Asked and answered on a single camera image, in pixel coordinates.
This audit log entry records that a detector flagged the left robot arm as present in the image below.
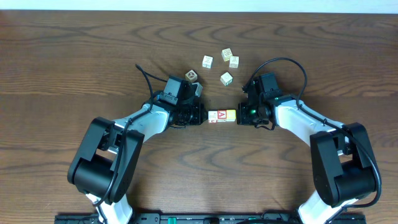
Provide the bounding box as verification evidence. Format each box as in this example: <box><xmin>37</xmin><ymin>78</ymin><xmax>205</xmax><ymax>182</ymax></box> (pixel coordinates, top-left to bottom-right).
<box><xmin>67</xmin><ymin>96</ymin><xmax>206</xmax><ymax>223</ymax></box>

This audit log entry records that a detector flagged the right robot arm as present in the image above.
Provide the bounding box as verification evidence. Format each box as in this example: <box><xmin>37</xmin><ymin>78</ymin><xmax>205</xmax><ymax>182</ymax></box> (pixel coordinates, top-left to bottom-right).
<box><xmin>237</xmin><ymin>93</ymin><xmax>382</xmax><ymax>223</ymax></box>

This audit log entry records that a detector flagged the white block green side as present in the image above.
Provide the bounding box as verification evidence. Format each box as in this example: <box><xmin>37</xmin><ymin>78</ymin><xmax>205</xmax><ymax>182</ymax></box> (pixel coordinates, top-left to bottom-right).
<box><xmin>220</xmin><ymin>72</ymin><xmax>233</xmax><ymax>86</ymax></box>

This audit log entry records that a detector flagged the red letter A block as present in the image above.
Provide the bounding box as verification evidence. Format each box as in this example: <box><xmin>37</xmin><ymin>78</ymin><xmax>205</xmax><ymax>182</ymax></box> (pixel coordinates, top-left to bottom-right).
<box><xmin>217</xmin><ymin>110</ymin><xmax>227</xmax><ymax>123</ymax></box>

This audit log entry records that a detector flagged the white and yellow block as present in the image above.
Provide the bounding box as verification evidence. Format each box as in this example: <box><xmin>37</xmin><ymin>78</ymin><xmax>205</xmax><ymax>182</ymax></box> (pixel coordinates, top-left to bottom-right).
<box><xmin>226</xmin><ymin>110</ymin><xmax>236</xmax><ymax>122</ymax></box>

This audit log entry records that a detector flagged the yellow-green pattern block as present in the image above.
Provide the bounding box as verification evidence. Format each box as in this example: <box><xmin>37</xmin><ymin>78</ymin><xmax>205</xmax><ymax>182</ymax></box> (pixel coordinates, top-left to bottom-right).
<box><xmin>221</xmin><ymin>48</ymin><xmax>233</xmax><ymax>62</ymax></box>

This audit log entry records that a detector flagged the right black cable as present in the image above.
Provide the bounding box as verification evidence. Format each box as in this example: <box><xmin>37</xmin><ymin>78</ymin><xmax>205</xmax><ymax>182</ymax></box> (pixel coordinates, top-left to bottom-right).
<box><xmin>242</xmin><ymin>57</ymin><xmax>382</xmax><ymax>208</ymax></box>

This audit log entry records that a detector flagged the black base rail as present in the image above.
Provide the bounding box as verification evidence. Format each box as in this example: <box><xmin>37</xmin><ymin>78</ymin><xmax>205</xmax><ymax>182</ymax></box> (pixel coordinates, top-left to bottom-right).
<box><xmin>54</xmin><ymin>212</ymin><xmax>368</xmax><ymax>224</ymax></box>

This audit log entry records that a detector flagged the white block red circle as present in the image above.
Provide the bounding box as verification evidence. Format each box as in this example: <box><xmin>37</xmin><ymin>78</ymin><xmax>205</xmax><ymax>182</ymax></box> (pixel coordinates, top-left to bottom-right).
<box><xmin>185</xmin><ymin>70</ymin><xmax>198</xmax><ymax>83</ymax></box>

